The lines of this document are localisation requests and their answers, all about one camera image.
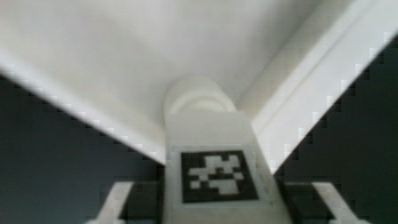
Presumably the white square table top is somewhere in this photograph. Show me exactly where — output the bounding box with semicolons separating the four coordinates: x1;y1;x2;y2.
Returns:
0;0;398;166

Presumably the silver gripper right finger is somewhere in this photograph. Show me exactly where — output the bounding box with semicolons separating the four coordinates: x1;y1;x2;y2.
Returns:
313;182;371;224

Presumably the white table leg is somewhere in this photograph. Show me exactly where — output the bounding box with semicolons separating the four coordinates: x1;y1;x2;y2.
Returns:
162;77;293;224

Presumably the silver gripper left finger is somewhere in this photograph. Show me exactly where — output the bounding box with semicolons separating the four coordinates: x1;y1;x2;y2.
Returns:
85;182;133;224

